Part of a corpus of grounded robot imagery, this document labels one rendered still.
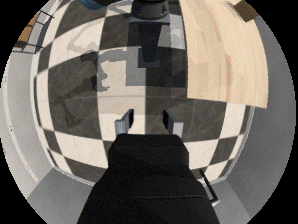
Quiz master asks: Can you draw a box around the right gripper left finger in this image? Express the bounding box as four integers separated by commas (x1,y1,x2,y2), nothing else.
114,109,134,137

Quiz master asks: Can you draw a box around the brown cardboard box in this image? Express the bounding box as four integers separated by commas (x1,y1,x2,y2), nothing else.
233,0,259,23

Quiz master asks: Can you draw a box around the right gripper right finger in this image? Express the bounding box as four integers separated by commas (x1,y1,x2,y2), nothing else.
162,109,184,137

